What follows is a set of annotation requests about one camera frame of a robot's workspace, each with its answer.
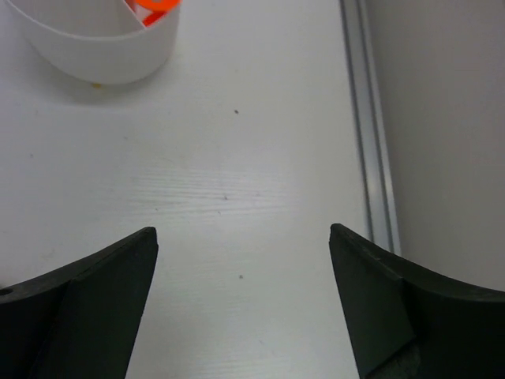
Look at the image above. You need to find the white round divided container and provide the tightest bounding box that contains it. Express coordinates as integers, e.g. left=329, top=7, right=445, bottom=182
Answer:
left=6, top=1, right=181, bottom=85

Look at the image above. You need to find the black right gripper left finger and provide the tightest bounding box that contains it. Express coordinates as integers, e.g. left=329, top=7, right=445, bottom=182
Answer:
left=1, top=227, right=159, bottom=378

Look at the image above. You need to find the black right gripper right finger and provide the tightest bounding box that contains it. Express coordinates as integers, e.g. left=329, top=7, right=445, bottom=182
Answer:
left=329, top=224, right=504, bottom=378

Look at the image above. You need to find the orange round lego dish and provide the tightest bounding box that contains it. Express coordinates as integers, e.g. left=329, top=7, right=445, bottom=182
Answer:
left=126, top=0, right=181, bottom=27

